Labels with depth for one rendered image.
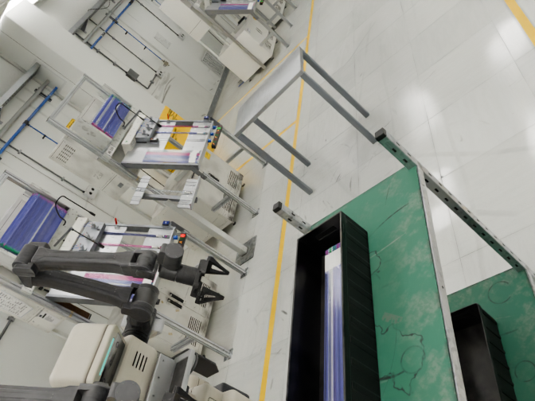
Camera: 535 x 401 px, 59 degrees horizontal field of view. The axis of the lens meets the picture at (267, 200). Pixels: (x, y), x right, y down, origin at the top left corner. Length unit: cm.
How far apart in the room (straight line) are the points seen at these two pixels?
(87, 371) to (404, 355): 88
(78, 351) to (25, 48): 541
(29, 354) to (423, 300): 428
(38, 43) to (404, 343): 592
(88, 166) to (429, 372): 394
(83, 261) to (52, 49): 511
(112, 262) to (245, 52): 626
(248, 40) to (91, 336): 628
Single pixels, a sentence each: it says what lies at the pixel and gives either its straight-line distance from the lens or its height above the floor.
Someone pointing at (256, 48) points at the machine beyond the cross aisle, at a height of 31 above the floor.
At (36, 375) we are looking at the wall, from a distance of 499.
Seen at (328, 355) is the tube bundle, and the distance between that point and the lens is 118.
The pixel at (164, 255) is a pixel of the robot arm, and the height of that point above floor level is 133.
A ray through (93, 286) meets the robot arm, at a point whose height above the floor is 140.
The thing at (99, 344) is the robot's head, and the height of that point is 132.
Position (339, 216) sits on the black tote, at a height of 105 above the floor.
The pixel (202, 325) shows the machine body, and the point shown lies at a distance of 386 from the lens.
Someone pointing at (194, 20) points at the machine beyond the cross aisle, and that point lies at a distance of 748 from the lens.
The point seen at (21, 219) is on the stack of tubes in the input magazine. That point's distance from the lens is 369.
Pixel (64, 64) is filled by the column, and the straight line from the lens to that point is 651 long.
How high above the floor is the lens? 174
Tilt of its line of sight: 23 degrees down
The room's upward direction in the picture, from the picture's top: 53 degrees counter-clockwise
